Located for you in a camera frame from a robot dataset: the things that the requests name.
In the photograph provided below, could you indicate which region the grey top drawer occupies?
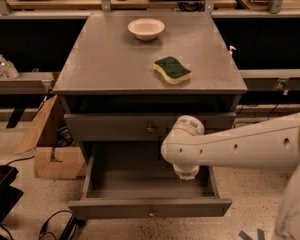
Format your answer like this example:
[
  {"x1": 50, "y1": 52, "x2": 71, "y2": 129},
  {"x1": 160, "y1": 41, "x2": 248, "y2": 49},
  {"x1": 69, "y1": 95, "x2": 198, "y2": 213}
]
[{"x1": 63, "y1": 112, "x2": 237, "y2": 142}]

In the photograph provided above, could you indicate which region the black tray stack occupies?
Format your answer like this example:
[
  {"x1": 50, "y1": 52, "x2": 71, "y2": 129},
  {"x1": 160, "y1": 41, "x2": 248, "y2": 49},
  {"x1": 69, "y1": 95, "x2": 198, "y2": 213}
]
[{"x1": 0, "y1": 165, "x2": 23, "y2": 223}]

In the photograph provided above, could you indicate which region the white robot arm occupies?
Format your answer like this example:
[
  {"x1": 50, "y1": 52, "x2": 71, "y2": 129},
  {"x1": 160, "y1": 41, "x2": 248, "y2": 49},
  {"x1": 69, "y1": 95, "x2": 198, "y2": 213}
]
[{"x1": 161, "y1": 112, "x2": 300, "y2": 240}]

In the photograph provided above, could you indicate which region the black cable with handle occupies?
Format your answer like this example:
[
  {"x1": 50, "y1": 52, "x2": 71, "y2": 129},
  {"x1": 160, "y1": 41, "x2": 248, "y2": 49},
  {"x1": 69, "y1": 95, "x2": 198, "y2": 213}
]
[{"x1": 38, "y1": 209, "x2": 86, "y2": 240}]

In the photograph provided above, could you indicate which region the green yellow sponge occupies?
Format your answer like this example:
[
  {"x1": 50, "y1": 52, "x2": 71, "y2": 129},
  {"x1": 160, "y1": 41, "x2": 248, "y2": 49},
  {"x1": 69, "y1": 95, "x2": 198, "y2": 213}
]
[{"x1": 153, "y1": 56, "x2": 192, "y2": 85}]

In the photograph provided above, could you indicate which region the small white pump bottle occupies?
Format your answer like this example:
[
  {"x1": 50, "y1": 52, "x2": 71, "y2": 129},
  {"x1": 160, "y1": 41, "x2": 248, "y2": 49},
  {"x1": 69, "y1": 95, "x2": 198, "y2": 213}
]
[{"x1": 229, "y1": 45, "x2": 237, "y2": 55}]

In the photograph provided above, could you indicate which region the blue floor tape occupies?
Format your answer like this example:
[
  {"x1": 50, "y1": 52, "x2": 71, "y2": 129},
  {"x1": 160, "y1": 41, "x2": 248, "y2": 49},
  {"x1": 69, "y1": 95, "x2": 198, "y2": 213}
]
[{"x1": 238, "y1": 228, "x2": 266, "y2": 240}]

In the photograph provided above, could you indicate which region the black floor cable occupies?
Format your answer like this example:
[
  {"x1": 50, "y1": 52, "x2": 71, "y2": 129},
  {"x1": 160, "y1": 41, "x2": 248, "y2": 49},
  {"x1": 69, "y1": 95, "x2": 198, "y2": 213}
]
[{"x1": 266, "y1": 100, "x2": 284, "y2": 120}]

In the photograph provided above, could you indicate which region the grey drawer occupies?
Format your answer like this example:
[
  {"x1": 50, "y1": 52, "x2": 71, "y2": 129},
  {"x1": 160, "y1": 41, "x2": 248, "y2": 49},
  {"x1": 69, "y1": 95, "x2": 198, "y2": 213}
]
[
  {"x1": 69, "y1": 141, "x2": 232, "y2": 220},
  {"x1": 63, "y1": 112, "x2": 237, "y2": 142}
]

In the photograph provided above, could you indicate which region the white bowl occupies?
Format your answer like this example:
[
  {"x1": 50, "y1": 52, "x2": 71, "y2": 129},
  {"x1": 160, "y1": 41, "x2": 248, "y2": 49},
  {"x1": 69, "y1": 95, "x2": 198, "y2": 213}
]
[{"x1": 128, "y1": 18, "x2": 165, "y2": 41}]

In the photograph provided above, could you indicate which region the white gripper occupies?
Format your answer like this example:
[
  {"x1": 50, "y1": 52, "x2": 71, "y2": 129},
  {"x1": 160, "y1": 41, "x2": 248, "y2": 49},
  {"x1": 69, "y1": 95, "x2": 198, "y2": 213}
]
[{"x1": 172, "y1": 115, "x2": 205, "y2": 180}]

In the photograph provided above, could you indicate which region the cardboard box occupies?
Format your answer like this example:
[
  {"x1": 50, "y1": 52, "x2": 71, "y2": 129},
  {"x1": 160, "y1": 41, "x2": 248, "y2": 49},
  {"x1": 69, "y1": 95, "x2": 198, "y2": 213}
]
[{"x1": 15, "y1": 96, "x2": 85, "y2": 179}]

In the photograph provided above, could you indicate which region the grey drawer cabinet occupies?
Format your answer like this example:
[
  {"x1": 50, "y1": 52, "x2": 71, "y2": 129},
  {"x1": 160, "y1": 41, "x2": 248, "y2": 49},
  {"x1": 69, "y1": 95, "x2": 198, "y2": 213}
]
[{"x1": 52, "y1": 10, "x2": 249, "y2": 196}]

